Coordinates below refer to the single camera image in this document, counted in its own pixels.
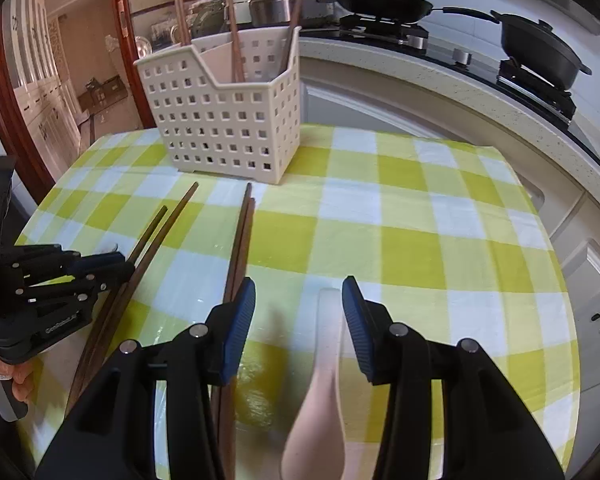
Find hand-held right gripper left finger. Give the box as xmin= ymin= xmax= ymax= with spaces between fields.
xmin=35 ymin=276 xmax=257 ymax=480

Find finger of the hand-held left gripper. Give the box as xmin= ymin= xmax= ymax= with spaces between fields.
xmin=17 ymin=263 xmax=133 ymax=311
xmin=0 ymin=244 xmax=126 ymax=287

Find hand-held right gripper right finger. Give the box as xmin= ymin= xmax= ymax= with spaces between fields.
xmin=341 ymin=275 xmax=566 ymax=480

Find white ceramic soup spoon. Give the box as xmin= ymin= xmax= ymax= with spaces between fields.
xmin=280 ymin=287 xmax=348 ymax=480

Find white perforated plastic basket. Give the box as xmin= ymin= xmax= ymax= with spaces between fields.
xmin=134 ymin=25 xmax=302 ymax=184

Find person's left hand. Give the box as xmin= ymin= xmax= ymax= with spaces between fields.
xmin=0 ymin=350 xmax=36 ymax=407

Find green checked tablecloth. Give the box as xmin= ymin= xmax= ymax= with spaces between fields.
xmin=17 ymin=122 xmax=581 ymax=480

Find white hallway cabinets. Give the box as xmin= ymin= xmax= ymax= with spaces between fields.
xmin=0 ymin=0 xmax=81 ymax=181

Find cardboard boxes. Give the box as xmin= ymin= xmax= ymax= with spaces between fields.
xmin=77 ymin=75 xmax=123 ymax=111

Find wooden glass sliding door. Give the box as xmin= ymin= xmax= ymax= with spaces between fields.
xmin=109 ymin=0 xmax=241 ymax=131

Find speckled kitchen countertop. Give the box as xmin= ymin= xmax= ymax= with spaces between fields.
xmin=297 ymin=35 xmax=600 ymax=211

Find black glass gas cooktop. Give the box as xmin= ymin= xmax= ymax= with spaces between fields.
xmin=300 ymin=12 xmax=600 ymax=168

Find silver rice cooker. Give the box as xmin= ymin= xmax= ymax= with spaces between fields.
xmin=249 ymin=0 xmax=336 ymax=28

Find black frying pan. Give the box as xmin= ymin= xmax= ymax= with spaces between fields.
xmin=328 ymin=0 xmax=501 ymax=25

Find black pot with lid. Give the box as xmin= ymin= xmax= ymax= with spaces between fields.
xmin=491 ymin=10 xmax=593 ymax=92

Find red wooden door frame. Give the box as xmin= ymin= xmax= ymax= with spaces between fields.
xmin=0 ymin=10 xmax=56 ymax=201

